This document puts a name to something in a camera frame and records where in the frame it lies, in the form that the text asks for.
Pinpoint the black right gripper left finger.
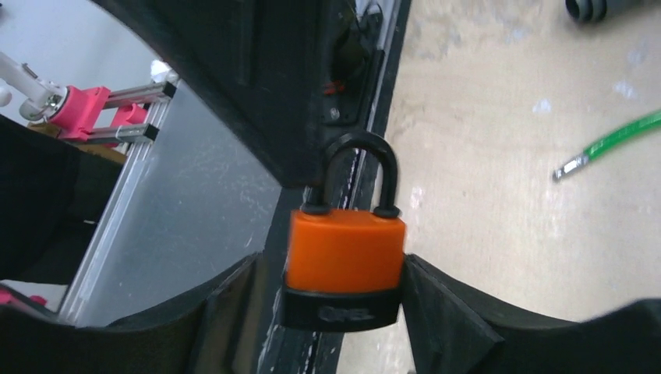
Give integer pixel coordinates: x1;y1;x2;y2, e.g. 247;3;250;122
1;254;265;373

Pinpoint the orange black padlock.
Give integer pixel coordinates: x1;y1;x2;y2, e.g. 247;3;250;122
281;131;406;333

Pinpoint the green cable lock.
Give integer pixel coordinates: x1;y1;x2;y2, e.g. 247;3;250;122
552;110;660;182

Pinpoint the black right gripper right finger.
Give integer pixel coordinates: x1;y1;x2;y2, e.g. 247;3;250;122
403;254;660;373

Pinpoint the pink clamp fixture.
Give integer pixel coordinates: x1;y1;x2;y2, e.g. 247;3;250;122
0;51;177;148

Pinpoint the aluminium frame rail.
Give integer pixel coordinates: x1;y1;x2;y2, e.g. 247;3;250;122
58;70;180;326

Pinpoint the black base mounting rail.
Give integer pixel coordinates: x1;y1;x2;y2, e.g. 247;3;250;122
255;0;414;374

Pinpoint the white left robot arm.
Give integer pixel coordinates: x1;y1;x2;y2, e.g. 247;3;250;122
100;0;383;187

